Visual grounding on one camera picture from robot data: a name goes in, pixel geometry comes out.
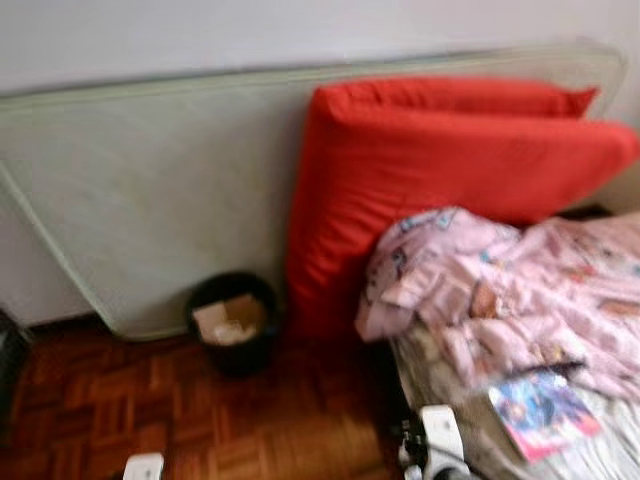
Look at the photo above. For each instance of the colourful magazine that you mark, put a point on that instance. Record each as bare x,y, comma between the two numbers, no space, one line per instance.
545,410

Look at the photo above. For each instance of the pink cartoon print blanket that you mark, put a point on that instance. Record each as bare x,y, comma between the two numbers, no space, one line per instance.
500,290

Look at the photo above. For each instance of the bed with beige floral sheet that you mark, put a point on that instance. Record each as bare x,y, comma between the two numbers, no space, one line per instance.
610,455

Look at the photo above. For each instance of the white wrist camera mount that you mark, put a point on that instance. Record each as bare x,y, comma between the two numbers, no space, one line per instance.
440,435
145,467

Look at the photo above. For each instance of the red folded cushion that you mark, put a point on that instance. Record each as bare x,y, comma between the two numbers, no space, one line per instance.
420,170

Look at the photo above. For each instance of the brown cardboard piece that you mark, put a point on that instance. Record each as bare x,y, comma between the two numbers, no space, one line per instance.
225,315

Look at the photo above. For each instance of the white quilted mattress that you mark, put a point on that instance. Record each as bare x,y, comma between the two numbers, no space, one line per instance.
150,180

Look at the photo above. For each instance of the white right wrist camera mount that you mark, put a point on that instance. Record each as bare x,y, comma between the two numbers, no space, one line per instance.
440,435

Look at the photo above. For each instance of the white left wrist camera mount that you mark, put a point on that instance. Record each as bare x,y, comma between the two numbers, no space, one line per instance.
145,467

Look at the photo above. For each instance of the black trash bin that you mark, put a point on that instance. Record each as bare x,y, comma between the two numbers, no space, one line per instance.
240,355

